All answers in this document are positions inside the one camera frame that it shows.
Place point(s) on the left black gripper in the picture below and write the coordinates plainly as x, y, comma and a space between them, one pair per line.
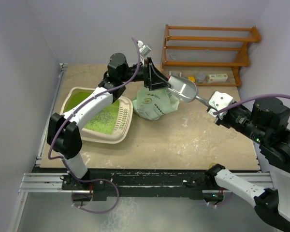
155, 79

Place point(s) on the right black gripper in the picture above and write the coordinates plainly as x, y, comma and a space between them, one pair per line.
224, 121

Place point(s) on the green cat litter bag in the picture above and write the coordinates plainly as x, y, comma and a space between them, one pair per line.
153, 104

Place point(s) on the silver metal scoop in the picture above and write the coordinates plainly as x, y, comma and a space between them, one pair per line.
185, 90

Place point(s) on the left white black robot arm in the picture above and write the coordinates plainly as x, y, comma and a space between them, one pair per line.
64, 131

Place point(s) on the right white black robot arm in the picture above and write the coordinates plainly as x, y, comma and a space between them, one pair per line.
266, 124

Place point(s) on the green white carton box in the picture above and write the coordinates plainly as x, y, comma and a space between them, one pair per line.
217, 78

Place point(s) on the beige litter box green liner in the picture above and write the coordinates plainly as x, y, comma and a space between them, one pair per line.
110, 125

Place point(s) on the yellow grey tape measure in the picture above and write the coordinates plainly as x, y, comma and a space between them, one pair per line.
191, 78

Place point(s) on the clear plastic cup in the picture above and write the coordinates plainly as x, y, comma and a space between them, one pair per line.
201, 77

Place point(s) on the wooden shoe rack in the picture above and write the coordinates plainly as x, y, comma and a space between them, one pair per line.
241, 59

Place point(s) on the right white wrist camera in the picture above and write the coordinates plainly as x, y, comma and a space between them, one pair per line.
219, 101

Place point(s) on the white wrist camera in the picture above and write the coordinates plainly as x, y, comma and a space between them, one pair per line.
219, 101
144, 49

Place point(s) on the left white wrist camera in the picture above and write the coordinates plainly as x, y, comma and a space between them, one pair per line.
144, 49

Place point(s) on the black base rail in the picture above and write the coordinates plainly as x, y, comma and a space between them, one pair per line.
146, 183

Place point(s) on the aluminium frame rail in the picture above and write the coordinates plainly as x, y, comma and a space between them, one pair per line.
51, 182

